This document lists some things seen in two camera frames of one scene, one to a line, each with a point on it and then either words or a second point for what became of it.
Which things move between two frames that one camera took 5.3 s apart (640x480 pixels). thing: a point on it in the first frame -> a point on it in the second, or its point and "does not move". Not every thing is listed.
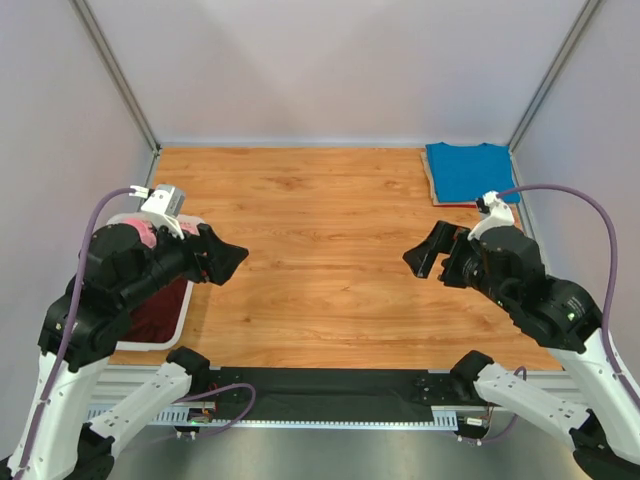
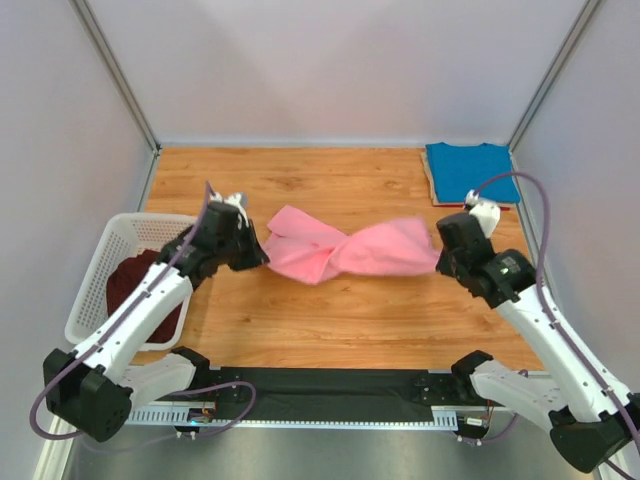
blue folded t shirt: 464,173 does not move
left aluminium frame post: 114,69 does not move
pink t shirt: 146,230 -> 307,250
